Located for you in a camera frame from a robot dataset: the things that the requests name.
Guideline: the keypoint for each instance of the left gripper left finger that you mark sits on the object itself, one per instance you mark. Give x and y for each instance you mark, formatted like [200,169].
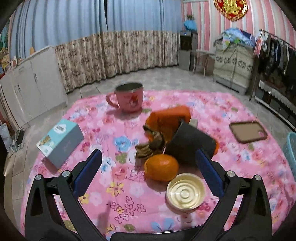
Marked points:
[43,221]

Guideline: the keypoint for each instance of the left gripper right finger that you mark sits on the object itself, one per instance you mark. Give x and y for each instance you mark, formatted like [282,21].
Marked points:
[243,210]

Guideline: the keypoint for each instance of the orange mandarin fruit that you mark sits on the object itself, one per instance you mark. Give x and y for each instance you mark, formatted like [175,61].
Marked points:
[161,167]

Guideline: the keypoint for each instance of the blue tissue box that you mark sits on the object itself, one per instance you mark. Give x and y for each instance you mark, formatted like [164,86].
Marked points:
[60,142]

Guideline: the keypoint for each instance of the light blue laundry basket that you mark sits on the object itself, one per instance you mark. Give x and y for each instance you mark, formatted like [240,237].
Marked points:
[289,149]

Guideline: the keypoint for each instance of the brown phone case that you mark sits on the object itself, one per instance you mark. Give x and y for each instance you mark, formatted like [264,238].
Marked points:
[248,131]

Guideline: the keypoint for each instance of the pink floral tablecloth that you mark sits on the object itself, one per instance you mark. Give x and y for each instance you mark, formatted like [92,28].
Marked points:
[121,199]

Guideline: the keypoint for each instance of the low tv shelf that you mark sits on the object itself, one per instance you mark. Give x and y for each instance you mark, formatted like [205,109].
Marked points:
[275,101]

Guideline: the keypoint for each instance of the white cabinet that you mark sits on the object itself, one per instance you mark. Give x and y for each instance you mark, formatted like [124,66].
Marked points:
[34,86]

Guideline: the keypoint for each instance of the pink metal mug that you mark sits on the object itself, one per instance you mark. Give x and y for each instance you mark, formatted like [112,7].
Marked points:
[128,97]

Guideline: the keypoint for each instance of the cloth covered chest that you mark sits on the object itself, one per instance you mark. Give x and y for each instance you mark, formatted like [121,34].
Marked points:
[233,67]

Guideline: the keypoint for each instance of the clothes rack with clothes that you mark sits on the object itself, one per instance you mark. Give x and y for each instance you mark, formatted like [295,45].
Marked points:
[274,66]

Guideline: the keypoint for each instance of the floral beige curtain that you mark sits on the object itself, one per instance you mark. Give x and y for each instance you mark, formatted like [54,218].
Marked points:
[107,54]

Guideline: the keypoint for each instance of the small folding table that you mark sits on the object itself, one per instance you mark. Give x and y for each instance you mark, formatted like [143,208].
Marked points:
[204,56]

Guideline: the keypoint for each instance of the pile of blue bedding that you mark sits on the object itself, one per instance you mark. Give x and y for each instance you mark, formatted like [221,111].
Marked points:
[235,36]

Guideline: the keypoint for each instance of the water dispenser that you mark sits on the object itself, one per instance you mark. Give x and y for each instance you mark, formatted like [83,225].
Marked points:
[188,43]

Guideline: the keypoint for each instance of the red heart wall decoration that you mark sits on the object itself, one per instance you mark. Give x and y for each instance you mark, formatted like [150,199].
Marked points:
[233,10]

